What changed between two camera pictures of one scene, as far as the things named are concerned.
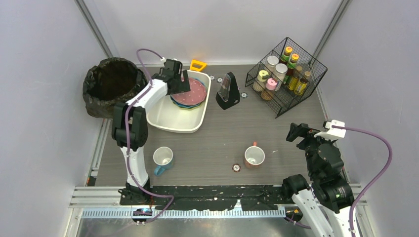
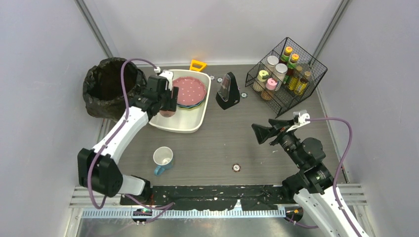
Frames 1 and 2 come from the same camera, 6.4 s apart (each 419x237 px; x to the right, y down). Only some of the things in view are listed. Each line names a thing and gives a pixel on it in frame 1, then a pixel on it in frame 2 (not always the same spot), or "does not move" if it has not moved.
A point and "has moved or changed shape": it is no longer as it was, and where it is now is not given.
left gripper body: x=181 y=84 → x=168 y=99
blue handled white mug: x=162 y=157 does not move
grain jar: x=271 y=64 does not move
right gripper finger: x=296 y=131 → x=263 y=133
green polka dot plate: x=191 y=108 does not move
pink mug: x=254 y=156 → x=167 y=113
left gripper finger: x=176 y=85 → x=174 y=99
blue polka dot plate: x=191 y=106 has moved or changed shape
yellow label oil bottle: x=301 y=87 does not move
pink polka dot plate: x=196 y=95 does not move
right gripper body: x=302 y=133 → x=272 y=131
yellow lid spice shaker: x=263 y=75 does not move
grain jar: x=280 y=70 does not move
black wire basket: x=285 y=77 does not move
